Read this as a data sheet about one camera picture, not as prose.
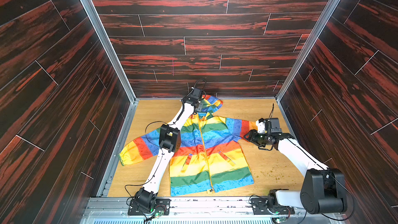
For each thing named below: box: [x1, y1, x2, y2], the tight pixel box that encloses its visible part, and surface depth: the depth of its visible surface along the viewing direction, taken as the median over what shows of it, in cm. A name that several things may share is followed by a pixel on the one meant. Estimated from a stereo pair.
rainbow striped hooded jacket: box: [119, 95, 259, 196], surface depth 92 cm
